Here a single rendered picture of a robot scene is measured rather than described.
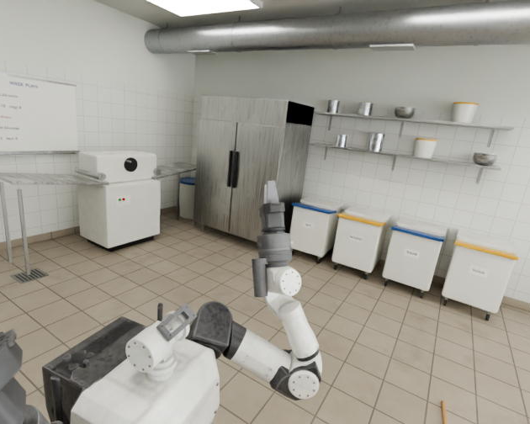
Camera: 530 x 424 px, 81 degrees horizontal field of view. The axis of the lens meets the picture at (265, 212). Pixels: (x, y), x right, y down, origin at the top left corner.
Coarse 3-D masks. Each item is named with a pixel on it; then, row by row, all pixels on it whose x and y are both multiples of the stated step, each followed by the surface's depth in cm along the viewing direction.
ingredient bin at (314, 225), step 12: (300, 204) 415; (312, 204) 435; (324, 204) 429; (336, 204) 437; (300, 216) 418; (312, 216) 410; (324, 216) 402; (336, 216) 429; (300, 228) 421; (312, 228) 413; (324, 228) 405; (336, 228) 444; (300, 240) 425; (312, 240) 416; (324, 240) 408; (312, 252) 420; (324, 252) 417
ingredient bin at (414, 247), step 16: (400, 224) 379; (416, 224) 381; (432, 224) 389; (400, 240) 357; (416, 240) 348; (432, 240) 340; (400, 256) 360; (416, 256) 350; (432, 256) 342; (384, 272) 373; (400, 272) 363; (416, 272) 353; (432, 272) 345; (416, 288) 357
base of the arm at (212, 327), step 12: (204, 312) 80; (216, 312) 82; (228, 312) 83; (204, 324) 78; (216, 324) 80; (228, 324) 81; (192, 336) 76; (204, 336) 76; (216, 336) 78; (228, 336) 79; (216, 348) 78
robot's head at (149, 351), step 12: (168, 312) 65; (156, 324) 61; (168, 324) 61; (180, 324) 63; (144, 336) 56; (156, 336) 57; (180, 336) 63; (132, 348) 56; (144, 348) 55; (156, 348) 56; (168, 348) 58; (132, 360) 57; (144, 360) 56; (156, 360) 55; (168, 360) 61; (144, 372) 56; (156, 372) 59
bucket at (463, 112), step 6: (456, 102) 342; (462, 102) 336; (468, 102) 333; (456, 108) 342; (462, 108) 337; (468, 108) 334; (474, 108) 335; (456, 114) 343; (462, 114) 338; (468, 114) 337; (456, 120) 344; (462, 120) 340; (468, 120) 339
